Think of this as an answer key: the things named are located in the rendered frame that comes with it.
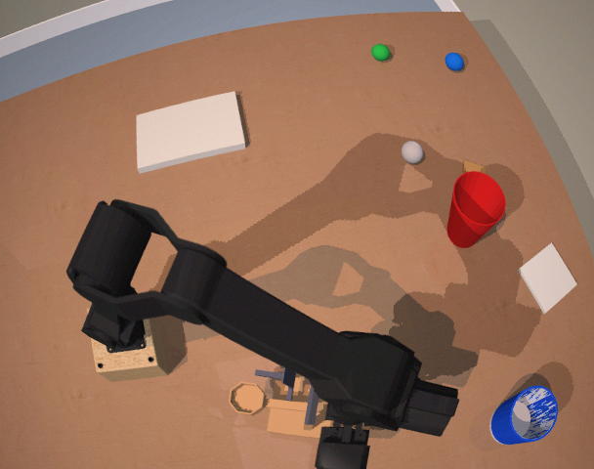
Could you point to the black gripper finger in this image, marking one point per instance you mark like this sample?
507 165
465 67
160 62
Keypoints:
327 433

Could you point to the blue ball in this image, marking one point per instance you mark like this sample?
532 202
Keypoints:
454 61

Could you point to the red plastic cup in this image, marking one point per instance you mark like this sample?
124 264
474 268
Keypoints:
477 204

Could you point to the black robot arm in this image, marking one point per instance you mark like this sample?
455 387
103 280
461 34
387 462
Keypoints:
360 376

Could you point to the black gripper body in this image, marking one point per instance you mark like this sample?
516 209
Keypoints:
347 449

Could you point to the blue mug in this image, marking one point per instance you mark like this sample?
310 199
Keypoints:
527 417

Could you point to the white flat rectangular block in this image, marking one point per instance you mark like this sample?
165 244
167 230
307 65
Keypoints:
185 132

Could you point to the white ball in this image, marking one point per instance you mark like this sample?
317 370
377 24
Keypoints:
412 152

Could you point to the green ball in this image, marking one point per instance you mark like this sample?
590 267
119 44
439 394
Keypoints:
380 52

